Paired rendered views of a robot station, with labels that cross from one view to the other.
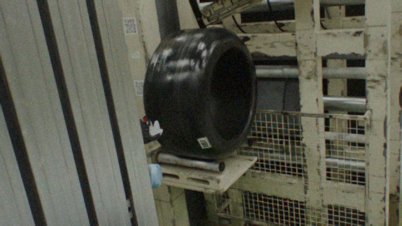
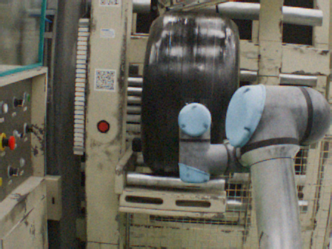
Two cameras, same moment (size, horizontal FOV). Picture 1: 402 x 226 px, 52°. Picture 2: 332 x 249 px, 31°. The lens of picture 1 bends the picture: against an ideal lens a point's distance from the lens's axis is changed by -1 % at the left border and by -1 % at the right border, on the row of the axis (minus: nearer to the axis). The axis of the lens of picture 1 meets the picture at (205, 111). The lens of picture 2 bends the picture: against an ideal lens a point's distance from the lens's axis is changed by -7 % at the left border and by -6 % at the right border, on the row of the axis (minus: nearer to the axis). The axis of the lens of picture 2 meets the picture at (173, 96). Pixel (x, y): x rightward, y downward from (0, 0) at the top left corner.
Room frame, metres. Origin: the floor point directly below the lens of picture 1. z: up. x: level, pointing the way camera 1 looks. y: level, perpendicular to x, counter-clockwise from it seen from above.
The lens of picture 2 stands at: (-0.07, 1.18, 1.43)
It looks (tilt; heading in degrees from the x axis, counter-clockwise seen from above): 7 degrees down; 329
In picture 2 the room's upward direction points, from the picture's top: 3 degrees clockwise
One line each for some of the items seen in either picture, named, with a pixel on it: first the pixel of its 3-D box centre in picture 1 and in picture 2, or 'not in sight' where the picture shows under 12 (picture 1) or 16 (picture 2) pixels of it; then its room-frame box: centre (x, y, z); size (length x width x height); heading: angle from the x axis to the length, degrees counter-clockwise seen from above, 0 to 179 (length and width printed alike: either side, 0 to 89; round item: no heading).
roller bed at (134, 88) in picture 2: not in sight; (130, 111); (2.26, 0.00, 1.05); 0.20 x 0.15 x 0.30; 56
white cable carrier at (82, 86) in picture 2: not in sight; (82, 86); (1.97, 0.34, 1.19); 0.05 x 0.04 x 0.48; 146
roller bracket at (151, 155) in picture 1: (174, 145); (127, 167); (1.92, 0.17, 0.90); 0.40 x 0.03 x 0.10; 146
